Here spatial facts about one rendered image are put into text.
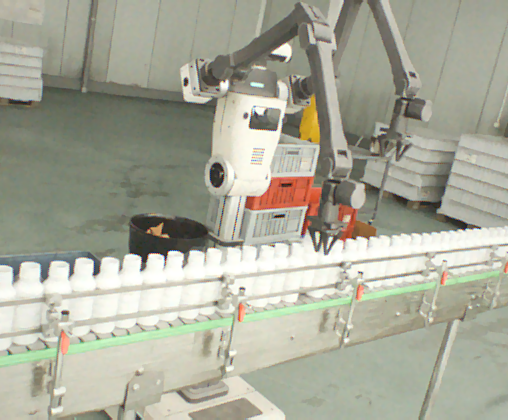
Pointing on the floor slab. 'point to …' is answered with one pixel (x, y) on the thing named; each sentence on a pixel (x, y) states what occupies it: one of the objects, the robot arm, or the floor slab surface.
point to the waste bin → (140, 241)
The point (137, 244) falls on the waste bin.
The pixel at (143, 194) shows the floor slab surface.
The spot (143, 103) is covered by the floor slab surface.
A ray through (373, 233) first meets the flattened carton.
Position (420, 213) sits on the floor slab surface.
